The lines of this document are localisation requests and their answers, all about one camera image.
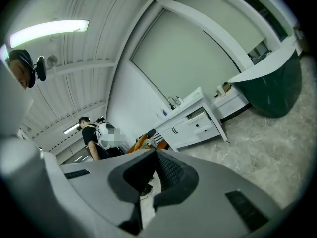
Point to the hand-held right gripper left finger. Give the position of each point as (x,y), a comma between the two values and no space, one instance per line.
(138,177)

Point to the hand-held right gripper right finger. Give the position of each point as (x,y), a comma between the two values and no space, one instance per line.
(173,172)

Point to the white vanity drawer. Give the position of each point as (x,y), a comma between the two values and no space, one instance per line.
(210,134)
(200,123)

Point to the orange chair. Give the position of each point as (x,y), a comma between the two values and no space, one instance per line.
(135,146)

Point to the white cabinet door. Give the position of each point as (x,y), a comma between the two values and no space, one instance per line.
(166,137)
(182,133)

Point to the black white striped blanket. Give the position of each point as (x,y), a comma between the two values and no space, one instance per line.
(157,139)

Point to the clear small bottle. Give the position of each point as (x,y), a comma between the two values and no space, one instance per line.
(157,115)

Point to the blue striped bottle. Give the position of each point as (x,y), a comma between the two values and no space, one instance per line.
(163,112)

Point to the black pump bottle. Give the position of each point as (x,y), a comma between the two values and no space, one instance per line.
(171,106)

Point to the white vanity cabinet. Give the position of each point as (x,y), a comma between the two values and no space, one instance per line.
(188,103)

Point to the chrome faucet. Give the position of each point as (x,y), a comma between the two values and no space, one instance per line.
(169,98)

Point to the ceiling strip light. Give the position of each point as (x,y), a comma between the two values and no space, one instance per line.
(49,30)
(71,129)

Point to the white low side cabinet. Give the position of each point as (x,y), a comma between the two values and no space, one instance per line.
(230,103)

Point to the white paper cup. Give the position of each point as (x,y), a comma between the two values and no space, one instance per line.
(220,89)

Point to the small brown box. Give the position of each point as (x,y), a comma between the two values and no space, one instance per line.
(226,86)

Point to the dark green white bathtub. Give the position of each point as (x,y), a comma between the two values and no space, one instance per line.
(272,90)

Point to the round ceiling fixture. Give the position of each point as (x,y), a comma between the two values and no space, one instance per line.
(51,61)

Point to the person's head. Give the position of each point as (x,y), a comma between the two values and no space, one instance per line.
(19,71)

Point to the black head-mounted camera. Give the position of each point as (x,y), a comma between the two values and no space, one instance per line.
(41,68)

